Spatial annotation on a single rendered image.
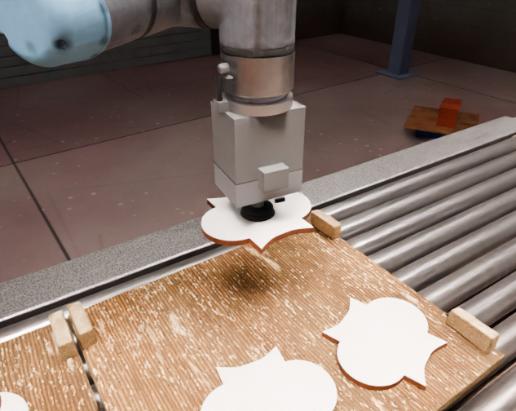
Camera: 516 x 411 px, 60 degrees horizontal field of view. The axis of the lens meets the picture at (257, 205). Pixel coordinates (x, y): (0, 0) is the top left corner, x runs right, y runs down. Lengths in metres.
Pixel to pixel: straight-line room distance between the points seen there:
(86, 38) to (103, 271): 0.42
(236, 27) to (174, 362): 0.37
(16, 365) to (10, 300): 0.15
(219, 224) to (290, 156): 0.12
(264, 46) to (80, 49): 0.16
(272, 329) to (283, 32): 0.34
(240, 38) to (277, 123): 0.09
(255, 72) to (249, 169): 0.10
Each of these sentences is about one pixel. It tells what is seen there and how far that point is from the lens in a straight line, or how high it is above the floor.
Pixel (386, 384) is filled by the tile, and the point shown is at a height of 0.94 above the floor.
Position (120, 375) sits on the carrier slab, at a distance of 0.55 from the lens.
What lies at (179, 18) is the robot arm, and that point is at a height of 1.28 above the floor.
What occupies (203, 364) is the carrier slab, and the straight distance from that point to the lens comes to 0.54.
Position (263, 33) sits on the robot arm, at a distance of 0.43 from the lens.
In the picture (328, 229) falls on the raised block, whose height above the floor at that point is 0.95.
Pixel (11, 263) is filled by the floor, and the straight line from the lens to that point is 2.44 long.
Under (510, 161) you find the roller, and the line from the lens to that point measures 1.15.
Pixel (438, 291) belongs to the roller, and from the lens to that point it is 0.69.
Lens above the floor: 1.36
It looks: 32 degrees down
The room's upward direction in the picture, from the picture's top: straight up
